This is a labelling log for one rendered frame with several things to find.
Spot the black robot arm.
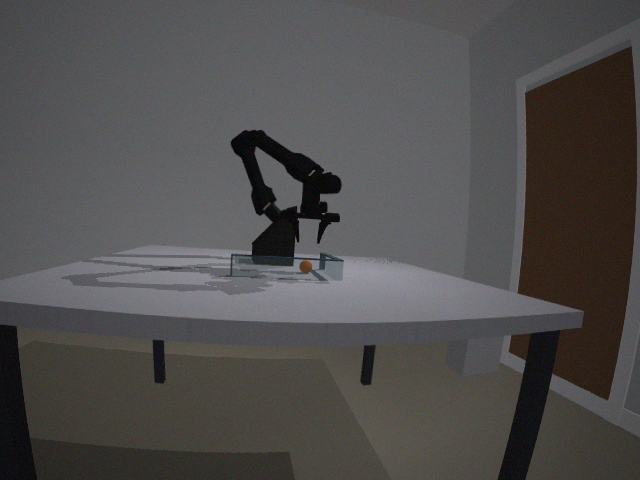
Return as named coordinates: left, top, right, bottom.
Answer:
left=231, top=130, right=342, bottom=225

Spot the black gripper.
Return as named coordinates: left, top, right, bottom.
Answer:
left=280, top=193, right=340, bottom=244

